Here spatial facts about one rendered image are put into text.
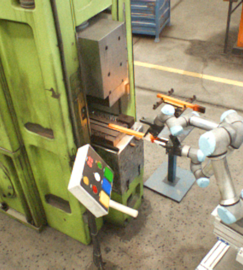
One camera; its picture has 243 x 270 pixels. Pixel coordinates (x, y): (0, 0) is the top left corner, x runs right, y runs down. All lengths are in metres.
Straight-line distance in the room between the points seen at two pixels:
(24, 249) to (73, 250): 0.43
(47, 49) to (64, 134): 0.57
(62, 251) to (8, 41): 1.79
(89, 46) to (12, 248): 1.93
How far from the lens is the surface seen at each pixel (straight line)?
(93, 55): 2.16
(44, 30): 1.95
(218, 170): 2.01
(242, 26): 5.78
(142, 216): 3.32
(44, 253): 3.21
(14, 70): 2.35
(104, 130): 2.63
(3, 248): 3.35
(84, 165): 2.08
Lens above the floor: 2.62
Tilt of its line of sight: 39 degrees down
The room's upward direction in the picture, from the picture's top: 5 degrees counter-clockwise
